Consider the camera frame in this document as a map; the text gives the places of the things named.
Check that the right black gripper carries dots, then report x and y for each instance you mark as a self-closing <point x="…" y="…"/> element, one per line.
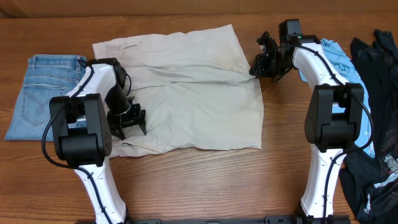
<point x="260" y="71"/>

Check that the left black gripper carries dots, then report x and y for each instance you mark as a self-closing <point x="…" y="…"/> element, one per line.
<point x="137" y="116"/>

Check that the beige cotton shorts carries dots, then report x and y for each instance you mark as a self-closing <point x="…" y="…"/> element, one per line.
<point x="195" y="88"/>

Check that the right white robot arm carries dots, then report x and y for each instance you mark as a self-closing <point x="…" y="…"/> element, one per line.
<point x="333" y="119"/>

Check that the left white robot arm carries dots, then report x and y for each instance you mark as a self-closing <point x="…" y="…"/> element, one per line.
<point x="83" y="123"/>

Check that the light blue shirt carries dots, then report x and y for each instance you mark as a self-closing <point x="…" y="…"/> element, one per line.
<point x="343" y="65"/>

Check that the folded light blue jeans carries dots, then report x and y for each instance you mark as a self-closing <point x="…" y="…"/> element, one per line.
<point x="47" y="76"/>

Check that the dark navy garment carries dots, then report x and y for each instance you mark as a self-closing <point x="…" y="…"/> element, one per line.
<point x="370" y="182"/>

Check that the black aluminium frame rail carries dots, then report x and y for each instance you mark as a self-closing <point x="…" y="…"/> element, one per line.
<point x="269" y="219"/>

